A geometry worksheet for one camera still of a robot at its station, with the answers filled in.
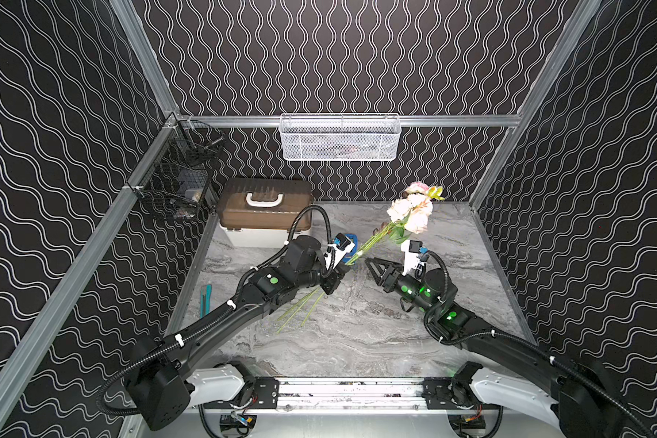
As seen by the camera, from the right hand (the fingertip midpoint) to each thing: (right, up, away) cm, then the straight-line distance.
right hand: (369, 259), depth 73 cm
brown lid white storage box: (-33, +14, +16) cm, 39 cm away
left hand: (-6, -1, -1) cm, 6 cm away
